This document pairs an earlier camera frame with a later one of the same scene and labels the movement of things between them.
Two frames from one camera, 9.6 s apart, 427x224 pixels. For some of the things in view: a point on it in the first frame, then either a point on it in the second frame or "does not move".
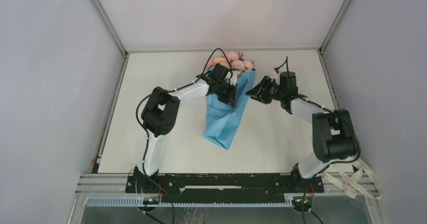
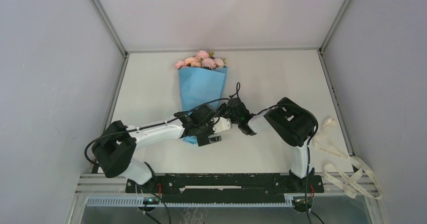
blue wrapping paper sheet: x=221 y=119 -> x=199 y=87
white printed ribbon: x=362 y=179 does not move
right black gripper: x=256 y=92 -> x=224 y=106
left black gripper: x=230 y=99 -> x=203 y=139
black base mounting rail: x=223 y=188 does not move
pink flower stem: x=233 y=55 -> x=203 y=54
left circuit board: x=151 y=200 does not move
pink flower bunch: x=222 y=61 -> x=189 y=62
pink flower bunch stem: x=248 y=65 -> x=219 y=63
